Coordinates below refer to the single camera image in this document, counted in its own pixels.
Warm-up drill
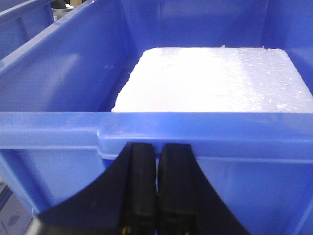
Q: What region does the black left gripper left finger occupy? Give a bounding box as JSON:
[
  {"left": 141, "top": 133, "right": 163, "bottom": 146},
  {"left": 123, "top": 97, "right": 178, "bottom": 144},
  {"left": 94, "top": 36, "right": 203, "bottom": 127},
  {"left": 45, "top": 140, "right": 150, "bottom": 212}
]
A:
[{"left": 37, "top": 142, "right": 157, "bottom": 235}]

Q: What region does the left blue plastic crate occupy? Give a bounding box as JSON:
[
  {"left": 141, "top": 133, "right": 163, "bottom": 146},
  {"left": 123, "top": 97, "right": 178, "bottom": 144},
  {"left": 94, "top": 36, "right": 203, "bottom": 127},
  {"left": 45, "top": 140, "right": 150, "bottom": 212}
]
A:
[{"left": 0, "top": 0, "right": 313, "bottom": 235}]

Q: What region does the white foam block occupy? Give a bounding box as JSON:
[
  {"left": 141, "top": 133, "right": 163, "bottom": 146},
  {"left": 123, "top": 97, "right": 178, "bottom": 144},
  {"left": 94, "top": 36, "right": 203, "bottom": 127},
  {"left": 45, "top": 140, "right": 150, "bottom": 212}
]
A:
[{"left": 112, "top": 47, "right": 313, "bottom": 113}]

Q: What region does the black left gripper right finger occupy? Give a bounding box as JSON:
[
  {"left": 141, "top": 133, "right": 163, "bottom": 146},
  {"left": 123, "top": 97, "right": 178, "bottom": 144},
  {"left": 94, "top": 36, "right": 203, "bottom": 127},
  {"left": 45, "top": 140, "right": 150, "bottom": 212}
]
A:
[{"left": 157, "top": 143, "right": 250, "bottom": 235}]

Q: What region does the far left blue crate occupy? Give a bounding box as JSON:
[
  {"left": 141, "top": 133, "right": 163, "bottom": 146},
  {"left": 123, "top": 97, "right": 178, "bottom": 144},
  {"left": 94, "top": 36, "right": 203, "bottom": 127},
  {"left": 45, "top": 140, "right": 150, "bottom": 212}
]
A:
[{"left": 0, "top": 0, "right": 54, "bottom": 59}]

